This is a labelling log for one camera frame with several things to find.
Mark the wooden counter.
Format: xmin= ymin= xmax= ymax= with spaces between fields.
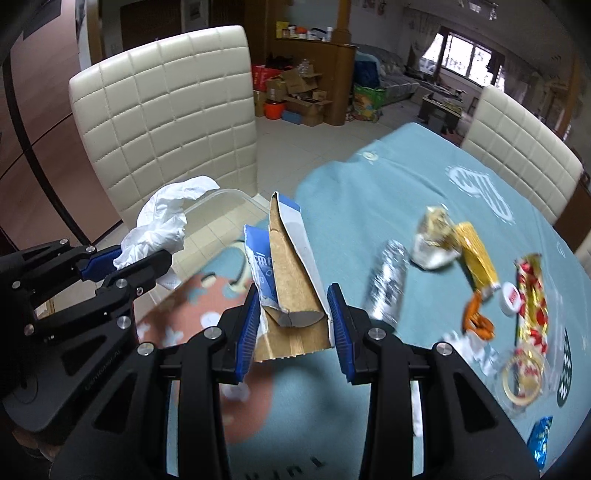
xmin=272 ymin=37 xmax=358 ymax=125

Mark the silver foil wrapper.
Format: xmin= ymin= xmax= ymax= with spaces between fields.
xmin=362 ymin=240 xmax=409 ymax=324

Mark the red box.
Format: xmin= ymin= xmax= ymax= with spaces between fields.
xmin=252 ymin=65 xmax=278 ymax=90

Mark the orange peel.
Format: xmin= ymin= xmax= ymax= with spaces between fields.
xmin=462 ymin=291 xmax=496 ymax=340

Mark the teal printed tablecloth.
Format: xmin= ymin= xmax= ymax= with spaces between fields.
xmin=134 ymin=122 xmax=591 ymax=480

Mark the wooden pillar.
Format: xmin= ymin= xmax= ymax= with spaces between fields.
xmin=337 ymin=0 xmax=354 ymax=44

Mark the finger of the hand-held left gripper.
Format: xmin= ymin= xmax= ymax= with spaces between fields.
xmin=23 ymin=249 xmax=174 ymax=344
xmin=9 ymin=239 xmax=125 ymax=296

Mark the clear plastic container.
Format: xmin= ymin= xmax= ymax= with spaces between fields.
xmin=134 ymin=187 xmax=273 ymax=305

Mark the colourful printed bag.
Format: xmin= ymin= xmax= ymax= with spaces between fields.
xmin=353 ymin=83 xmax=386 ymax=121

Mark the clear tape roll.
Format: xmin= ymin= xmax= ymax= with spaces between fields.
xmin=499 ymin=351 xmax=552 ymax=407

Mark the window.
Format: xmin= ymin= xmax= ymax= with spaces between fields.
xmin=422 ymin=28 xmax=504 ymax=88

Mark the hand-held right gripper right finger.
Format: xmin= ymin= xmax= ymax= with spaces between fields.
xmin=327 ymin=284 xmax=541 ymax=480

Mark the white bottle cap red label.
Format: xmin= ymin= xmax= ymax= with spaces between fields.
xmin=501 ymin=281 xmax=525 ymax=317

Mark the red gold checkered wrapper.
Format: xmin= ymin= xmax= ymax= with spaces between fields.
xmin=515 ymin=254 xmax=552 ymax=398

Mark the cream quilted leather chair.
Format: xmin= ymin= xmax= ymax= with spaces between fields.
xmin=68 ymin=25 xmax=259 ymax=278
xmin=461 ymin=87 xmax=583 ymax=227

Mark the dark coffee table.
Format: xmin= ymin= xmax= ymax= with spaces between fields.
xmin=419 ymin=92 xmax=462 ymax=134

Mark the torn blue white carton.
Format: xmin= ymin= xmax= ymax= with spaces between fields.
xmin=243 ymin=191 xmax=334 ymax=363

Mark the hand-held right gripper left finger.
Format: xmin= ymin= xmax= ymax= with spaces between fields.
xmin=48 ymin=288 xmax=264 ymax=480

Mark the crumpled beige white wrapper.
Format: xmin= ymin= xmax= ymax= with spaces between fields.
xmin=411 ymin=205 xmax=462 ymax=271

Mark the grey sofa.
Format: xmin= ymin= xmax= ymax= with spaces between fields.
xmin=355 ymin=44 xmax=421 ymax=104

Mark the blue candy wrapper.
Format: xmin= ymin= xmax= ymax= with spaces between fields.
xmin=526 ymin=415 xmax=554 ymax=467

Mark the row of bottles and jars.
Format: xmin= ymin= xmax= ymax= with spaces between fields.
xmin=277 ymin=21 xmax=335 ymax=42

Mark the white tissue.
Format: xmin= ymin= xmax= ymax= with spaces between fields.
xmin=113 ymin=175 xmax=221 ymax=291

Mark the yellow snack wrapper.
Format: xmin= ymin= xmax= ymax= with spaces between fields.
xmin=455 ymin=222 xmax=502 ymax=294

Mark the pile of cardboard boxes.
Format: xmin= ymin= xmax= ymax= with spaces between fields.
xmin=265 ymin=67 xmax=333 ymax=127

